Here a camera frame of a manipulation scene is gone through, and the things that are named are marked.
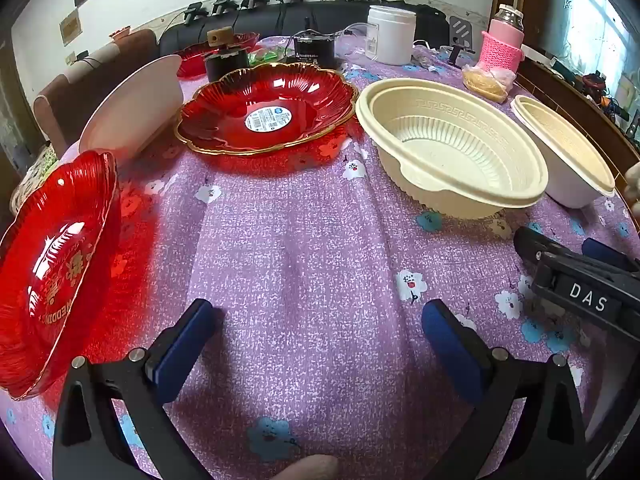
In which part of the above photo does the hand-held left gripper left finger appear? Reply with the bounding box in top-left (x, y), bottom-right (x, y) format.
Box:
top-left (52, 298), bottom-right (217, 480)

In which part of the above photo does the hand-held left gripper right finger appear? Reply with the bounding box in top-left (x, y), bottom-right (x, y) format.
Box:
top-left (422, 299), bottom-right (586, 480)

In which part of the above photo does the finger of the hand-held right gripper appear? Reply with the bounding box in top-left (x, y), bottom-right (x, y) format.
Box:
top-left (582, 237), bottom-right (640, 281)
top-left (514, 226), bottom-right (556, 264)

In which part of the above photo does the cream plastic bowl wide rim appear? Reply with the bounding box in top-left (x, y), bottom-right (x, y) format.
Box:
top-left (510, 94), bottom-right (617, 210)

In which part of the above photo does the cream ribbed plastic bowl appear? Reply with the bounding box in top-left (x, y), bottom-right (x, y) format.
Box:
top-left (355, 78), bottom-right (550, 220)

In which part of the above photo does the red plate with gold print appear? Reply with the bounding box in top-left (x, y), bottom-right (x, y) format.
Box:
top-left (0, 150), bottom-right (121, 401)

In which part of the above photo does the red plate with white label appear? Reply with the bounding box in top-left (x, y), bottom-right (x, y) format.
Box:
top-left (173, 63), bottom-right (360, 157)

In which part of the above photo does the person's left hand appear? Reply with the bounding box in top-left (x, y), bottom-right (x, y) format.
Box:
top-left (288, 453), bottom-right (341, 480)

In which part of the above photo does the wooden sideboard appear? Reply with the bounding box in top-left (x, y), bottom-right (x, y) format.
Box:
top-left (515, 45), bottom-right (640, 161)

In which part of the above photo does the purple floral tablecloth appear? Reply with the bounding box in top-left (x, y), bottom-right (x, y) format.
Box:
top-left (0, 35), bottom-right (640, 480)

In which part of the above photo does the clear bag of snacks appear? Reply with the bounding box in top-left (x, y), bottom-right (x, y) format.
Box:
top-left (462, 63), bottom-right (517, 104)

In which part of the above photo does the pink knit-sleeved thermos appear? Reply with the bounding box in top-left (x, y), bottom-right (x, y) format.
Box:
top-left (477, 3), bottom-right (525, 72)

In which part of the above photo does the white plastic jar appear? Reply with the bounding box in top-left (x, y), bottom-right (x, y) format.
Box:
top-left (366, 5), bottom-right (418, 66)

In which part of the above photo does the brown chair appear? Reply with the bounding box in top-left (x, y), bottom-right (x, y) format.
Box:
top-left (32, 28), bottom-right (159, 159)

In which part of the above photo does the black cylindrical motor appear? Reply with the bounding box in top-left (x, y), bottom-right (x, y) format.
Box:
top-left (292, 17), bottom-right (339, 69)

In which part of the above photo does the black motor with wooden block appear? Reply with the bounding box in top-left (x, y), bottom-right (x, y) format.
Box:
top-left (203, 27), bottom-right (251, 82)

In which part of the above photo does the red plate with scalloped edge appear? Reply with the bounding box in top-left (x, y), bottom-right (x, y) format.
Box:
top-left (177, 32), bottom-right (261, 79)

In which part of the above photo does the green snack packet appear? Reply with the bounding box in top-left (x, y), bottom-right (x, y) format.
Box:
top-left (249, 41), bottom-right (287, 64)

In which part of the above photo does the small wall plaque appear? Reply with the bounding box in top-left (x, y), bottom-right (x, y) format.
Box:
top-left (58, 9), bottom-right (84, 46)

